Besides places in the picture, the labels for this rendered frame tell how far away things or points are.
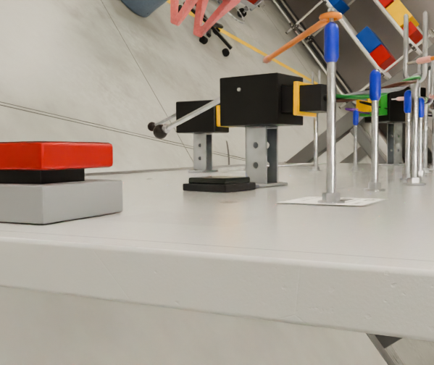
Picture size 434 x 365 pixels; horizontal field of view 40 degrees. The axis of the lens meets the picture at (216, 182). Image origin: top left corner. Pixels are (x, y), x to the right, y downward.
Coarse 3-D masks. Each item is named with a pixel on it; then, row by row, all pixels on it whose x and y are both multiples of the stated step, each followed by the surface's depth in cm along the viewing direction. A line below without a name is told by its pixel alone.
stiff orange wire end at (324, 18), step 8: (320, 16) 33; (328, 16) 32; (336, 16) 32; (320, 24) 34; (304, 32) 37; (312, 32) 36; (296, 40) 39; (280, 48) 43; (288, 48) 42; (272, 56) 46
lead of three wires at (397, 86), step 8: (408, 80) 47; (416, 80) 48; (384, 88) 45; (392, 88) 46; (400, 88) 46; (336, 96) 46; (344, 96) 46; (352, 96) 45; (360, 96) 45; (368, 96) 45
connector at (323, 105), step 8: (288, 88) 47; (304, 88) 46; (312, 88) 46; (320, 88) 45; (288, 96) 47; (304, 96) 46; (312, 96) 46; (320, 96) 45; (288, 104) 47; (304, 104) 46; (312, 104) 46; (320, 104) 45; (288, 112) 48; (312, 112) 48; (320, 112) 48
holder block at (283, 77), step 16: (224, 80) 50; (240, 80) 49; (256, 80) 48; (272, 80) 47; (288, 80) 48; (224, 96) 50; (240, 96) 49; (256, 96) 48; (272, 96) 47; (224, 112) 50; (240, 112) 49; (256, 112) 48; (272, 112) 47
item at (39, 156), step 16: (0, 144) 26; (16, 144) 25; (32, 144) 25; (48, 144) 25; (64, 144) 26; (80, 144) 27; (96, 144) 28; (0, 160) 26; (16, 160) 25; (32, 160) 25; (48, 160) 25; (64, 160) 26; (80, 160) 27; (96, 160) 28; (112, 160) 29; (0, 176) 27; (16, 176) 27; (32, 176) 26; (48, 176) 27; (64, 176) 28; (80, 176) 29
